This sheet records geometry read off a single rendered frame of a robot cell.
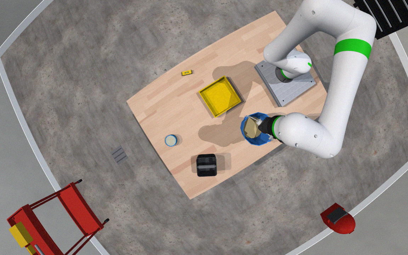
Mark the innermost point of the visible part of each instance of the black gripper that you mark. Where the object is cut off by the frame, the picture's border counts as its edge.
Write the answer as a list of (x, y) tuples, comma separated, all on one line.
[(266, 126)]

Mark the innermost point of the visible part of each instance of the yellow rectangular tray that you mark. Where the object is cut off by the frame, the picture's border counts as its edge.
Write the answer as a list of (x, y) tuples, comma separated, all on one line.
[(219, 96)]

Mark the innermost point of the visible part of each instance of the yellow pocket level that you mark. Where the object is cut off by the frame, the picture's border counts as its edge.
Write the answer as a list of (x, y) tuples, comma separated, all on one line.
[(186, 72)]

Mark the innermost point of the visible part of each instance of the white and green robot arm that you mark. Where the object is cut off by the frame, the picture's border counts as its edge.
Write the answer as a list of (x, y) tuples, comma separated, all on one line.
[(354, 31)]

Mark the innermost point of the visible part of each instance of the blue and grey round tin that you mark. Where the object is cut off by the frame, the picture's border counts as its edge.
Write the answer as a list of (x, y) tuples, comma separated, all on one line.
[(171, 140)]

